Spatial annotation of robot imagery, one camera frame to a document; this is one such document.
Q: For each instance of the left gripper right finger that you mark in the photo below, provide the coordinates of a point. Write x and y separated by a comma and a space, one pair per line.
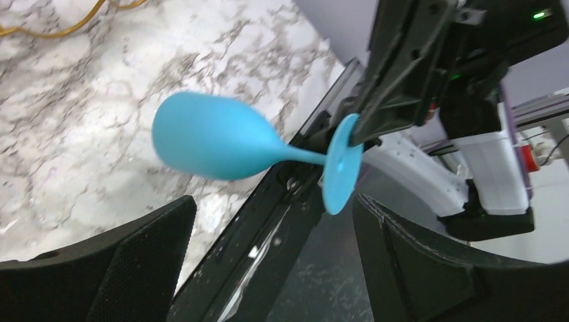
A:
415, 274

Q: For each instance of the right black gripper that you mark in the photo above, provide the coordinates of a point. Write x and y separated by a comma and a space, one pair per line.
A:
416, 52

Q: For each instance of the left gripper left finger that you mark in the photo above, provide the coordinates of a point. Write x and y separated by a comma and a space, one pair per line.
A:
128, 273

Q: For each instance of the blue wine glass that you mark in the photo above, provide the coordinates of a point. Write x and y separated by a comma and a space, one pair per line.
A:
225, 139

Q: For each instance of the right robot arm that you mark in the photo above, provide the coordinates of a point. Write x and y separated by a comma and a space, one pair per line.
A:
495, 201

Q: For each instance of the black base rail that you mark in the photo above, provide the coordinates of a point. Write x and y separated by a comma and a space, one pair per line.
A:
241, 275

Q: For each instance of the gold wire glass rack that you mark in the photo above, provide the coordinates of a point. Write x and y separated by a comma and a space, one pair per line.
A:
59, 30

